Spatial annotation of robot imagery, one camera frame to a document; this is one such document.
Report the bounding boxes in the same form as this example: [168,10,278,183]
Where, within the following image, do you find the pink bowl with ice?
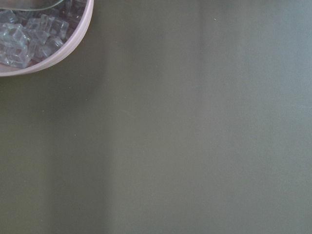
[0,0,94,77]

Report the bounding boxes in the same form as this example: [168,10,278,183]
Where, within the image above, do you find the steel ice scoop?
[0,0,63,11]

